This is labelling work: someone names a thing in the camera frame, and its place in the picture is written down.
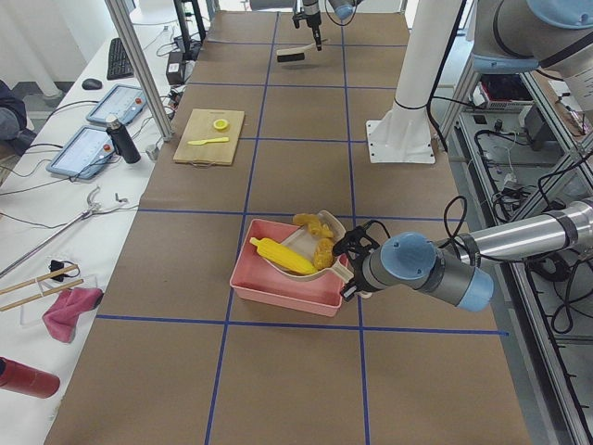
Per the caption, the wooden cutting board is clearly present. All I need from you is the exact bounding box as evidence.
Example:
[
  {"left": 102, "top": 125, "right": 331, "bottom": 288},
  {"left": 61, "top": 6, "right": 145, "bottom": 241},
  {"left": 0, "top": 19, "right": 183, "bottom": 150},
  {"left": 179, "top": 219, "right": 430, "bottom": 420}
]
[{"left": 173, "top": 108, "right": 245, "bottom": 166}]

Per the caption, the blue teach pendant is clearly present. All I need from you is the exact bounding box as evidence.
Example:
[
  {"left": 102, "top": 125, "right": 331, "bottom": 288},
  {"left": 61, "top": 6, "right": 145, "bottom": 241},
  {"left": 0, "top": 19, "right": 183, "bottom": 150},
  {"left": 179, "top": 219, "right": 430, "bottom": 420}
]
[
  {"left": 46, "top": 125, "right": 115, "bottom": 180},
  {"left": 86, "top": 84, "right": 145, "bottom": 126}
]

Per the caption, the wooden stick pair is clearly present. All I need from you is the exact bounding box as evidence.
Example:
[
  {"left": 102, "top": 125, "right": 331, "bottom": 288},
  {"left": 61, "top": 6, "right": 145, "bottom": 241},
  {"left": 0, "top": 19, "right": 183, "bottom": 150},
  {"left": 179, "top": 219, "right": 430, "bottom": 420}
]
[{"left": 1, "top": 263, "right": 84, "bottom": 312}]

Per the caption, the metal reacher grabber tool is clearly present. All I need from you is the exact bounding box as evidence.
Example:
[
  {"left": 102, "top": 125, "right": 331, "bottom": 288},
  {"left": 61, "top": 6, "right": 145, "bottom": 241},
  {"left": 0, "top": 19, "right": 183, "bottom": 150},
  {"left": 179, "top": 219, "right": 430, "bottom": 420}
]
[{"left": 0, "top": 184, "right": 129, "bottom": 279}]

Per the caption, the far blue teach pendant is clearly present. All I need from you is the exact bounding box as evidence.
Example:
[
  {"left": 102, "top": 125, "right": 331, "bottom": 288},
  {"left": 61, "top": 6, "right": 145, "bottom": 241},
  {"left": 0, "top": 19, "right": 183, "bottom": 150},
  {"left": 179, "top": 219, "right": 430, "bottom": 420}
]
[{"left": 86, "top": 84, "right": 145, "bottom": 126}]

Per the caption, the beige hand brush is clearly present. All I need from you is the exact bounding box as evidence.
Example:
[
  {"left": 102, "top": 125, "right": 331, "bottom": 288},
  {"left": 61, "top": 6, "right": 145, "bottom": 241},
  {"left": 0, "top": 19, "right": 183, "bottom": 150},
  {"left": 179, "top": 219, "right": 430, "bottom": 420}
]
[{"left": 276, "top": 43, "right": 317, "bottom": 63}]

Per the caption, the pink plastic bin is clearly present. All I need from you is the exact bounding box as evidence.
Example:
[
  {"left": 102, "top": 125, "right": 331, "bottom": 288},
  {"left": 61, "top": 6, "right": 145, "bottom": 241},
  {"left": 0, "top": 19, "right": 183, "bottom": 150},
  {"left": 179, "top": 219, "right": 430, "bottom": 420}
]
[{"left": 230, "top": 219, "right": 343, "bottom": 317}]

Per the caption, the seated person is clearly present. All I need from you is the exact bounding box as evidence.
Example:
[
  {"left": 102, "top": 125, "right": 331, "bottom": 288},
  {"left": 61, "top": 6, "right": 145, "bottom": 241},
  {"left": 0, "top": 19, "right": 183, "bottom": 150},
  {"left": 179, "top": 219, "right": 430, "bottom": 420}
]
[{"left": 1, "top": 81, "right": 36, "bottom": 156}]

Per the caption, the black computer mouse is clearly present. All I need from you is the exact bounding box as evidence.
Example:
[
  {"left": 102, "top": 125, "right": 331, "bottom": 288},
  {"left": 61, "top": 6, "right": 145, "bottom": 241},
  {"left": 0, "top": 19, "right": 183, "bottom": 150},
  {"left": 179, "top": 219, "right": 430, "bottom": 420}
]
[{"left": 82, "top": 78, "right": 103, "bottom": 91}]

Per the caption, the brown toy potato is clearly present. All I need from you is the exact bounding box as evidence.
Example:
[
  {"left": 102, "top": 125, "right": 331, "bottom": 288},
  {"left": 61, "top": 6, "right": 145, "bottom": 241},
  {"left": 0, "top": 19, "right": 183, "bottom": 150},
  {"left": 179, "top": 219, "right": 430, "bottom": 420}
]
[{"left": 313, "top": 238, "right": 334, "bottom": 271}]

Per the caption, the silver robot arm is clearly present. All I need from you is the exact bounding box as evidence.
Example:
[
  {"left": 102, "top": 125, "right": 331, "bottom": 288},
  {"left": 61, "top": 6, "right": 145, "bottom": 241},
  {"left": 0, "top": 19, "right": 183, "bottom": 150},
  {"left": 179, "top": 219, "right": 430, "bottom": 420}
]
[
  {"left": 334, "top": 1, "right": 592, "bottom": 312},
  {"left": 292, "top": 0, "right": 360, "bottom": 51}
]

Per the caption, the yellow toy corn cob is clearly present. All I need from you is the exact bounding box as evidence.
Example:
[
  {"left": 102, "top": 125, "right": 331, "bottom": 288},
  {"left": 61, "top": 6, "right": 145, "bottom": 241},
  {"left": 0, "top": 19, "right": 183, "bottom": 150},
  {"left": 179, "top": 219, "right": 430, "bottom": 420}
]
[{"left": 249, "top": 237, "right": 318, "bottom": 275}]

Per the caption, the red cylinder bottle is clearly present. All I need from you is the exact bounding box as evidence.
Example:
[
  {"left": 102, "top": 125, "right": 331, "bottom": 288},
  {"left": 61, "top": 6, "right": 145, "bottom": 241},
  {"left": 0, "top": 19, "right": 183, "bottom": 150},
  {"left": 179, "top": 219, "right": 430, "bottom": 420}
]
[{"left": 1, "top": 357, "right": 60, "bottom": 399}]

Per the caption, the pink cloth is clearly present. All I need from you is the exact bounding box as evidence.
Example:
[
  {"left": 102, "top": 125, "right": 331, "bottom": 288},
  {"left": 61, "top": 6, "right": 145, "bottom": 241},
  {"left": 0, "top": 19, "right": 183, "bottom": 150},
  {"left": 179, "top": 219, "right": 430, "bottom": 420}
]
[{"left": 42, "top": 287, "right": 104, "bottom": 343}]

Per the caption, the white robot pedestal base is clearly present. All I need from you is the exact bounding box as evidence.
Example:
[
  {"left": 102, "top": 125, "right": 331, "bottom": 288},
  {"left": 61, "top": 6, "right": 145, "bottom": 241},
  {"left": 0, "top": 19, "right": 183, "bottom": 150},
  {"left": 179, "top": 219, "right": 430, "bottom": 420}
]
[{"left": 366, "top": 0, "right": 465, "bottom": 164}]

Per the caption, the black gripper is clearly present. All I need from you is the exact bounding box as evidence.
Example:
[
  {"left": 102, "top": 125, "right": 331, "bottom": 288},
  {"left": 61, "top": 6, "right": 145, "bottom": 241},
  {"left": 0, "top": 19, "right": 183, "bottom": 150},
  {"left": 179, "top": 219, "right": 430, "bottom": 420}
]
[
  {"left": 292, "top": 11, "right": 322, "bottom": 51},
  {"left": 333, "top": 224, "right": 380, "bottom": 299}
]

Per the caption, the tan toy ginger root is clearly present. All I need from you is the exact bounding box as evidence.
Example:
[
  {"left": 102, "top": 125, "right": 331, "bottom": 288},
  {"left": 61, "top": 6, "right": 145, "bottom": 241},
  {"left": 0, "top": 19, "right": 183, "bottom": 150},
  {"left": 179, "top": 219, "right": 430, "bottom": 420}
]
[{"left": 293, "top": 213, "right": 334, "bottom": 238}]

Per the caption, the black water bottle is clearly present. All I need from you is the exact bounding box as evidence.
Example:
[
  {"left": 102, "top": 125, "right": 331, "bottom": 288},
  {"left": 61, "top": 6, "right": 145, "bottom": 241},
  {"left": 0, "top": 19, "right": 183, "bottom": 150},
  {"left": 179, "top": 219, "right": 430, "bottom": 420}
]
[{"left": 106, "top": 114, "right": 141, "bottom": 164}]

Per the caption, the black power adapter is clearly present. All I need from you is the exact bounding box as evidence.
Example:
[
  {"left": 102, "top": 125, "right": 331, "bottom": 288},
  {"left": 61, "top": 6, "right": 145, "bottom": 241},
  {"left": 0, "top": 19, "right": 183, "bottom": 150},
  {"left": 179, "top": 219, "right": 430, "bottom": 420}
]
[{"left": 166, "top": 51, "right": 193, "bottom": 85}]

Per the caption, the beige plastic dustpan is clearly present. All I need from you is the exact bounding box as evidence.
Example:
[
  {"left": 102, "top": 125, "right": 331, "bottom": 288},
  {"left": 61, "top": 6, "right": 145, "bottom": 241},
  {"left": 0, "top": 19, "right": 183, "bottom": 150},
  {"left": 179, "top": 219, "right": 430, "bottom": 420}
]
[{"left": 256, "top": 210, "right": 354, "bottom": 292}]

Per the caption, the black keyboard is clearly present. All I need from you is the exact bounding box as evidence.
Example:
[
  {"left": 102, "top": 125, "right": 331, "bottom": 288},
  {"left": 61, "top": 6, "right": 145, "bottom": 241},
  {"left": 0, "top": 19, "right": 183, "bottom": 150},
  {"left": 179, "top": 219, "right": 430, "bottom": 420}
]
[{"left": 107, "top": 37, "right": 133, "bottom": 81}]

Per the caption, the aluminium frame post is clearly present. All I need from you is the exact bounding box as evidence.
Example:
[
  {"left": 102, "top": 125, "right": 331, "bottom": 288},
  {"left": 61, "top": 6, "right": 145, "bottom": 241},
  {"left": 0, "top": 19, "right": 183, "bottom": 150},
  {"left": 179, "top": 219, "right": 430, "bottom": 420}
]
[{"left": 105, "top": 0, "right": 173, "bottom": 142}]

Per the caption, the yellow plastic knife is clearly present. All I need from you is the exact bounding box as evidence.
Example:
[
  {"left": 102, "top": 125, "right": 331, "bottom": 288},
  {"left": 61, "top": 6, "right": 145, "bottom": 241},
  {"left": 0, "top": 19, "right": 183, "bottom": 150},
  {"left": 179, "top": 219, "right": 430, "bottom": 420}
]
[{"left": 187, "top": 136, "right": 230, "bottom": 146}]

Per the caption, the near blue teach pendant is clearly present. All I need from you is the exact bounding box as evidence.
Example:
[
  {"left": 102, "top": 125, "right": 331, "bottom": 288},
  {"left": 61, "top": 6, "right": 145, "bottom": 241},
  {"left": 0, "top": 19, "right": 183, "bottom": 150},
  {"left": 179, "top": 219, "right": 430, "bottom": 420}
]
[{"left": 46, "top": 125, "right": 115, "bottom": 180}]

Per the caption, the yellow toy lemon slice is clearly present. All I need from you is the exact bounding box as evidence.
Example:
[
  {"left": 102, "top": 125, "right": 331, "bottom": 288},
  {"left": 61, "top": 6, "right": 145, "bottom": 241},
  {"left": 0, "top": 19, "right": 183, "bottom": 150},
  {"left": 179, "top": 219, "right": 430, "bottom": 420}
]
[{"left": 212, "top": 118, "right": 230, "bottom": 132}]

